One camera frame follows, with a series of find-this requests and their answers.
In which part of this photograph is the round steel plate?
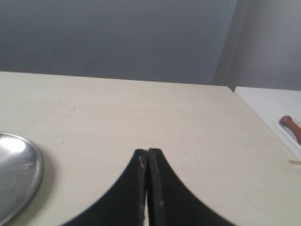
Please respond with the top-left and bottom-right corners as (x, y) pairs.
(0, 132), (44, 226)

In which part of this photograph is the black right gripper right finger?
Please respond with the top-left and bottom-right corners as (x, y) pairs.
(148, 148), (233, 226)

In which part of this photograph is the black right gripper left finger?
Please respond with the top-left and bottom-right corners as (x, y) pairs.
(64, 149), (148, 226)

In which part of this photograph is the white cutting board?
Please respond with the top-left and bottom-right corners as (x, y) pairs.
(235, 87), (301, 161)

